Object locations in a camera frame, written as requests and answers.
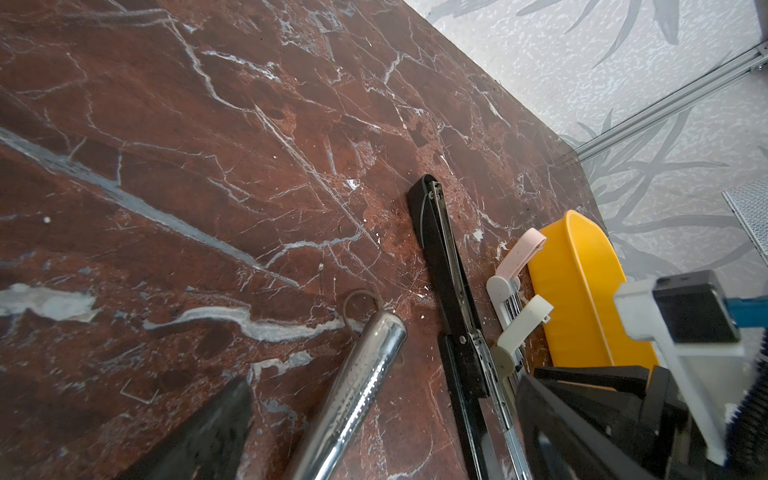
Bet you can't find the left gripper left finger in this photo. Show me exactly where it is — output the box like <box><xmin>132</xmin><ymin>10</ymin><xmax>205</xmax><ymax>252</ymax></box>
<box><xmin>118</xmin><ymin>377</ymin><xmax>252</xmax><ymax>479</ymax></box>

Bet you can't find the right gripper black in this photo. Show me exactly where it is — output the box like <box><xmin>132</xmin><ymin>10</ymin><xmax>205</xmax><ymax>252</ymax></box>
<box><xmin>532</xmin><ymin>366</ymin><xmax>729</xmax><ymax>479</ymax></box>

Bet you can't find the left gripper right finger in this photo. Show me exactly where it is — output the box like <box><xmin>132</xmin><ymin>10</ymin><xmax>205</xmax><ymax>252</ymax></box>
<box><xmin>516</xmin><ymin>376</ymin><xmax>653</xmax><ymax>479</ymax></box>

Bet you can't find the pink mini stapler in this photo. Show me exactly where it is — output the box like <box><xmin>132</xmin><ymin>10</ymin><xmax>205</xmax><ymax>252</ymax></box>
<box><xmin>486</xmin><ymin>228</ymin><xmax>547</xmax><ymax>330</ymax></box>

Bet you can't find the yellow plastic tray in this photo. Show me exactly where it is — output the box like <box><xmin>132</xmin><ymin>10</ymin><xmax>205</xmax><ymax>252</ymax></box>
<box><xmin>528</xmin><ymin>210</ymin><xmax>658</xmax><ymax>370</ymax></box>

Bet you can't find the white wire mesh basket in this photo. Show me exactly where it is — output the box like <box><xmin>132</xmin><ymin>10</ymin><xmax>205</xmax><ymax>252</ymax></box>
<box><xmin>722</xmin><ymin>176</ymin><xmax>768</xmax><ymax>263</ymax></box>

